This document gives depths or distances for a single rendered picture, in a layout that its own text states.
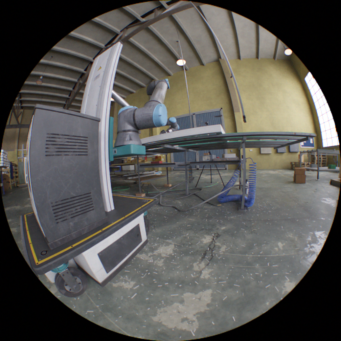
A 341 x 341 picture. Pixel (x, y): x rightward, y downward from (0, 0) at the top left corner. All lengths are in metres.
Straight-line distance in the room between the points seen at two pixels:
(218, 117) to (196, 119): 1.47
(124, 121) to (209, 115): 7.73
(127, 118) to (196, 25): 8.29
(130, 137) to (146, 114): 0.17
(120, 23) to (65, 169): 8.41
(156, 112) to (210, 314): 1.04
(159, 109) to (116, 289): 1.01
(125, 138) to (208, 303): 0.97
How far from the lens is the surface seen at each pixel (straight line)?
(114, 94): 1.51
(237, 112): 7.89
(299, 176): 3.63
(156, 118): 0.72
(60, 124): 0.54
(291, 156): 8.70
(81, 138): 0.56
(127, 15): 8.37
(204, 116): 8.40
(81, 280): 0.72
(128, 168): 11.27
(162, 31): 8.78
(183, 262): 0.81
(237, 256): 0.87
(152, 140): 1.49
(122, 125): 0.80
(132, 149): 0.71
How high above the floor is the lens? 0.60
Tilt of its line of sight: 4 degrees down
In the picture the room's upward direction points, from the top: 3 degrees counter-clockwise
